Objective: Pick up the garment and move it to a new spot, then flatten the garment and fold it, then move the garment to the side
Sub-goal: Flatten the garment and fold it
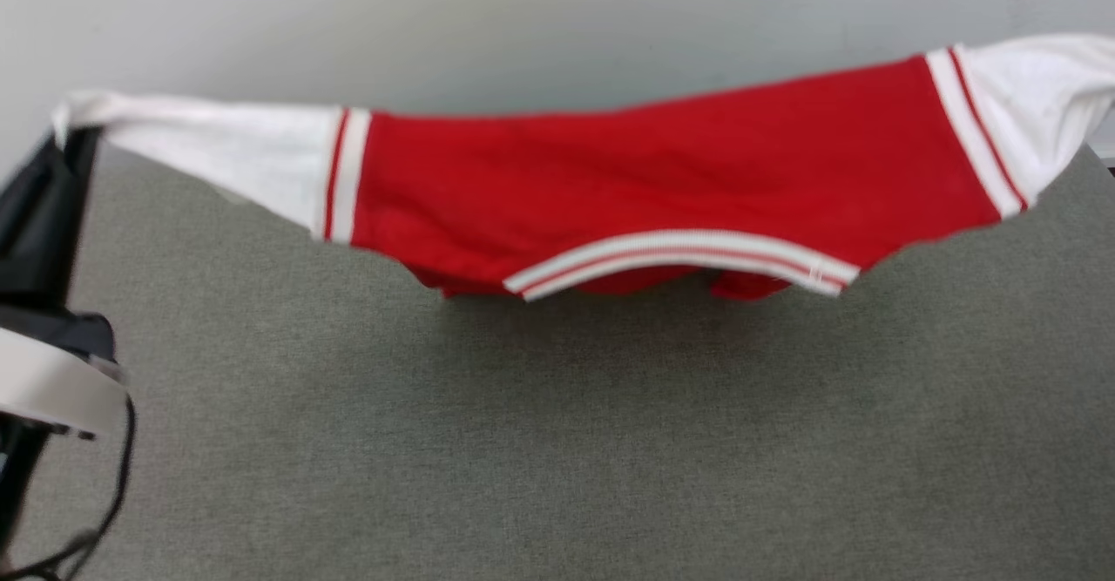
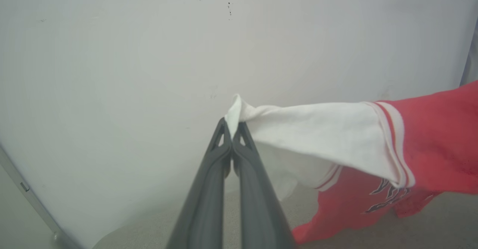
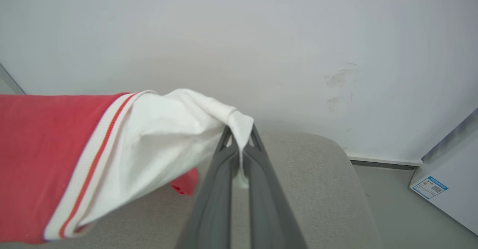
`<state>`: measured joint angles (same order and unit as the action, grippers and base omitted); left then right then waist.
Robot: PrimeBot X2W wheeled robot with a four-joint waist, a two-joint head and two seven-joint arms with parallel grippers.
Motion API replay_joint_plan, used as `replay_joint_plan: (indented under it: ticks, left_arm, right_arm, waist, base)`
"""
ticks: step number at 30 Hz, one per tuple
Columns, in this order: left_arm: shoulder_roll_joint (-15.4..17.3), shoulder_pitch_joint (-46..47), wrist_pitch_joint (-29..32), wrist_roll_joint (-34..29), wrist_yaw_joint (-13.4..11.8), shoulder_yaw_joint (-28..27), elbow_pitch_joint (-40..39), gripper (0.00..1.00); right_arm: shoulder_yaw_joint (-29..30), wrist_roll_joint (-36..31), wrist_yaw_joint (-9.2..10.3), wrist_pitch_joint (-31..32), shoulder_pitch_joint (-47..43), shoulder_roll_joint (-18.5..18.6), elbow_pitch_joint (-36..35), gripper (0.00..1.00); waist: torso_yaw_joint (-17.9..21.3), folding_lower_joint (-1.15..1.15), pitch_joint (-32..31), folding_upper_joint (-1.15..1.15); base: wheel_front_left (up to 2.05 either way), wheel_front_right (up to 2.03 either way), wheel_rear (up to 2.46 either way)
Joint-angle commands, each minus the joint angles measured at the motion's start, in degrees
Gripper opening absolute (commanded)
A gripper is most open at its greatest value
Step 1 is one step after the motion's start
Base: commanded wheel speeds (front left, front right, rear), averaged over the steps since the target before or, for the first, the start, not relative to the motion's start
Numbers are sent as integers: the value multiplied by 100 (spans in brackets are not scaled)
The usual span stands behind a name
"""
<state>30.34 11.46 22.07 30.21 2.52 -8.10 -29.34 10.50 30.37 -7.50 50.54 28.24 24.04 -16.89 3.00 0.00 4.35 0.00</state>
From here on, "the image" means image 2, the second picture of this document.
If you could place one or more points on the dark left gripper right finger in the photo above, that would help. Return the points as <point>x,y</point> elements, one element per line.
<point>257,211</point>

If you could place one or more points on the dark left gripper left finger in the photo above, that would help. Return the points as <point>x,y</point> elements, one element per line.
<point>203,204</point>

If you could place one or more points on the red and white garment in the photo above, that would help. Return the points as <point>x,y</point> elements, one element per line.
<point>317,137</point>

